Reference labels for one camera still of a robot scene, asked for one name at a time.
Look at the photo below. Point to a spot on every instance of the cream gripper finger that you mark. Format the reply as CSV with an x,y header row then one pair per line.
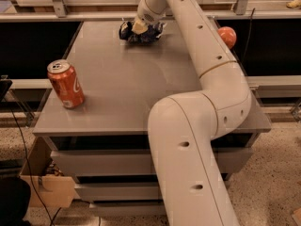
x,y
139,27

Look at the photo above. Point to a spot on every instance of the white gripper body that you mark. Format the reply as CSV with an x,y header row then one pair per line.
x,y
147,16

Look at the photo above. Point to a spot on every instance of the blue chip bag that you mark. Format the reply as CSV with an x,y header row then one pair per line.
x,y
152,34

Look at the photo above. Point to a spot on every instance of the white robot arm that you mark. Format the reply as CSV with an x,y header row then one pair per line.
x,y
182,126

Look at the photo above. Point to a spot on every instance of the orange apple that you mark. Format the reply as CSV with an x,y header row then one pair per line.
x,y
228,35

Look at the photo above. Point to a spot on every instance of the orange soda can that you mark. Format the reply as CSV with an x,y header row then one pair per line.
x,y
64,80

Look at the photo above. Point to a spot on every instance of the cardboard box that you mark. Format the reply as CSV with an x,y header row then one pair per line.
x,y
48,189

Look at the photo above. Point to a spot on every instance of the black round object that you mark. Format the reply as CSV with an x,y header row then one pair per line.
x,y
15,195

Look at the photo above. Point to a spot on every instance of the metal frame rail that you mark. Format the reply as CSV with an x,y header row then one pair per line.
x,y
94,10

